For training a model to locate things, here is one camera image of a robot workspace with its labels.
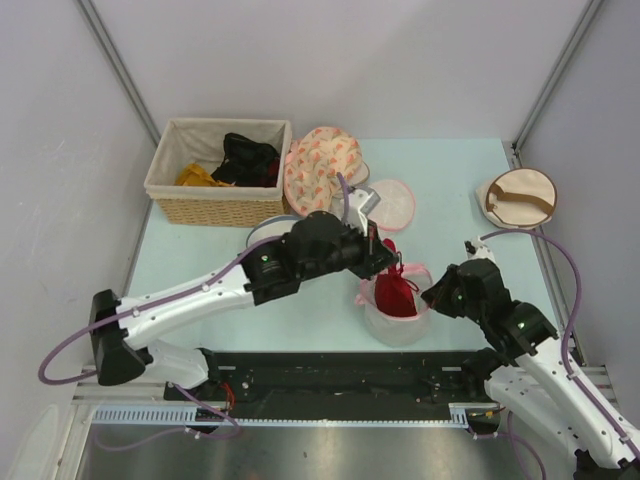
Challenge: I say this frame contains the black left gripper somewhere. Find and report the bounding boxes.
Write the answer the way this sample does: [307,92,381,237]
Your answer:
[299,215,398,281]

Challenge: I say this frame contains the red bra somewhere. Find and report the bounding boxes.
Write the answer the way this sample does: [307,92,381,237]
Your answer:
[374,252,418,318]

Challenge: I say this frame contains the pink-trimmed mesh laundry bag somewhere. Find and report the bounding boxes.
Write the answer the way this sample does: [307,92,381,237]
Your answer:
[355,263,432,347]

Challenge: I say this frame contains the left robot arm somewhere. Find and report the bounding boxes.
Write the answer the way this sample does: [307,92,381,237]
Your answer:
[89,212,399,400]

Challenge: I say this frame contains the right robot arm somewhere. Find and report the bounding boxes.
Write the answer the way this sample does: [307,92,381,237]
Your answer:
[421,258,639,479]

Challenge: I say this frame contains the pink-trimmed mesh bag rear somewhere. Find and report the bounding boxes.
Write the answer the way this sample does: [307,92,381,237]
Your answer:
[369,179,416,234]

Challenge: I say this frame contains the beige mesh bag under floral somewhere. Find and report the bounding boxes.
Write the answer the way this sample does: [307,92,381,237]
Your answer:
[346,162,370,188]

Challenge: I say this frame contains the floral peach laundry bag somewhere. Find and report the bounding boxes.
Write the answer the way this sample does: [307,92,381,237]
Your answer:
[284,126,364,216]

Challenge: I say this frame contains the grey-rimmed white mesh bag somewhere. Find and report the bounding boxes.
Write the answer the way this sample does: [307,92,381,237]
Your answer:
[245,215,300,248]

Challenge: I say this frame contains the beige brown-trimmed laundry bag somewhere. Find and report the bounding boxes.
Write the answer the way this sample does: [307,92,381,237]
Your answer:
[475,168,558,230]

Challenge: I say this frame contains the black garment in basket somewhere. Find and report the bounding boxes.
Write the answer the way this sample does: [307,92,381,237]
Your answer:
[211,133,280,188]

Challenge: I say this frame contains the mustard yellow garment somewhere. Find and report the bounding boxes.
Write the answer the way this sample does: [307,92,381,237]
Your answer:
[174,163,234,187]

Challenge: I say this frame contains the woven wicker basket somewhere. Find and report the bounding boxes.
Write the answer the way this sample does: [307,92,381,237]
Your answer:
[144,118,292,227]

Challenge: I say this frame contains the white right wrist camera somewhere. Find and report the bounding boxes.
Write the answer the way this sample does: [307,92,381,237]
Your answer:
[464,237,495,262]

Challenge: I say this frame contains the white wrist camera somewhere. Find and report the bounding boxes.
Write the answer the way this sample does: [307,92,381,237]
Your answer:
[343,187,380,234]
[464,237,495,262]

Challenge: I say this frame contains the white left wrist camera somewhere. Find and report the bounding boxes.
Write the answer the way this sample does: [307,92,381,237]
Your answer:
[343,187,380,234]

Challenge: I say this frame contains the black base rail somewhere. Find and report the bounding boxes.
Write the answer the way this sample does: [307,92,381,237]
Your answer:
[188,349,489,406]

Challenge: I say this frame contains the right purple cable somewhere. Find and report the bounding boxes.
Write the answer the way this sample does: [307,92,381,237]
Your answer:
[479,228,640,461]

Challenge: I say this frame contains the purple cable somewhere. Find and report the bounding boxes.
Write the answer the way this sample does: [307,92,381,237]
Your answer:
[38,172,351,441]
[479,228,640,461]

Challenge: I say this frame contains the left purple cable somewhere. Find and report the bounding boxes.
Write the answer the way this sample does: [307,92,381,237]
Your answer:
[38,172,351,441]

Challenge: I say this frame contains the white slotted cable duct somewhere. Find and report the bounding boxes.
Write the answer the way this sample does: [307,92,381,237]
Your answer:
[92,403,501,428]

